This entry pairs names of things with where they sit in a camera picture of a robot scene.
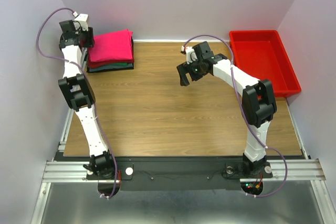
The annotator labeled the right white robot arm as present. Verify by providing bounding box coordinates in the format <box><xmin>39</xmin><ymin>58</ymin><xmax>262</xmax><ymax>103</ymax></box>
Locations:
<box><xmin>177</xmin><ymin>41</ymin><xmax>277</xmax><ymax>177</ymax></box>

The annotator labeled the folded green shirt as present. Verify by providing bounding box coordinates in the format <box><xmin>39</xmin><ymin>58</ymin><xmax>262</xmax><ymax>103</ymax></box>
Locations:
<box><xmin>104</xmin><ymin>62</ymin><xmax>133</xmax><ymax>69</ymax></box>

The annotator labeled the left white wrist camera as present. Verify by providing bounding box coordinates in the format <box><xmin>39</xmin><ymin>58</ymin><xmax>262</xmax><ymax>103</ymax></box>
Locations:
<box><xmin>72</xmin><ymin>12</ymin><xmax>89</xmax><ymax>31</ymax></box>

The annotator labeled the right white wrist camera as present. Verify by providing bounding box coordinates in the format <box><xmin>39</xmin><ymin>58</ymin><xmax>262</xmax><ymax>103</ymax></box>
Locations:
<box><xmin>181</xmin><ymin>46</ymin><xmax>197</xmax><ymax>64</ymax></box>

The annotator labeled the red plastic bin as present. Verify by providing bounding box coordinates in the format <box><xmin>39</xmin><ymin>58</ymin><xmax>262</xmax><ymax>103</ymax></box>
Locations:
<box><xmin>229</xmin><ymin>30</ymin><xmax>301</xmax><ymax>98</ymax></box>

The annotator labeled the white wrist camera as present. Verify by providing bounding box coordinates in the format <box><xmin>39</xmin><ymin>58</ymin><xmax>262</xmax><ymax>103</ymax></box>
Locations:
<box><xmin>72</xmin><ymin>12</ymin><xmax>89</xmax><ymax>31</ymax></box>
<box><xmin>181</xmin><ymin>46</ymin><xmax>197</xmax><ymax>64</ymax></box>

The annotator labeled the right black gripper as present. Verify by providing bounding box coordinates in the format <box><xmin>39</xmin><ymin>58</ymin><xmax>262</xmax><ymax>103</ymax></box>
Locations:
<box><xmin>176</xmin><ymin>57</ymin><xmax>207</xmax><ymax>87</ymax></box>

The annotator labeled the pink t shirt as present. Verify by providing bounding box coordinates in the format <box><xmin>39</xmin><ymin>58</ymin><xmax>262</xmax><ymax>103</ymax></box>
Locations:
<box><xmin>89</xmin><ymin>29</ymin><xmax>134</xmax><ymax>63</ymax></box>

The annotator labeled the folded dark red shirt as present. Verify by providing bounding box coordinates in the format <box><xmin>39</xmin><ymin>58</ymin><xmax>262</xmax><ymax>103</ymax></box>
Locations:
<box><xmin>88</xmin><ymin>59</ymin><xmax>134</xmax><ymax>68</ymax></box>

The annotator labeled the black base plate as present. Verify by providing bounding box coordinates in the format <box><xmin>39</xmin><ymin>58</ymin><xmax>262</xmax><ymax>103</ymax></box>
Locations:
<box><xmin>84</xmin><ymin>157</ymin><xmax>272</xmax><ymax>192</ymax></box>

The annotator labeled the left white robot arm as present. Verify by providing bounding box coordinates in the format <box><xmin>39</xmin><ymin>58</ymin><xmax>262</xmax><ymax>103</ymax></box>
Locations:
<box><xmin>58</xmin><ymin>17</ymin><xmax>117</xmax><ymax>179</ymax></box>

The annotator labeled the aluminium frame rail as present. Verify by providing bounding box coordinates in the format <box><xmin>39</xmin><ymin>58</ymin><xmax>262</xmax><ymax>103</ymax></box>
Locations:
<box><xmin>32</xmin><ymin>156</ymin><xmax>325</xmax><ymax>223</ymax></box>

